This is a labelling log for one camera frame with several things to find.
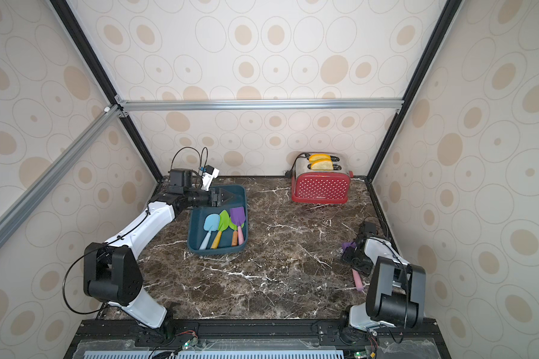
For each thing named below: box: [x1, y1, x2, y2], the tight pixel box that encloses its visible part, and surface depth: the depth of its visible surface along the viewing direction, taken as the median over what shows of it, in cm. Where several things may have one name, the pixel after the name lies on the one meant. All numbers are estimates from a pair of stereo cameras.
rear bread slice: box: [308, 153, 332, 166], surface depth 102 cm
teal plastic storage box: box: [187, 184, 249, 254], surface depth 96 cm
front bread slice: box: [310, 160, 334, 171], surface depth 99 cm
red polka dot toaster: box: [291, 152, 354, 205], surface depth 102 cm
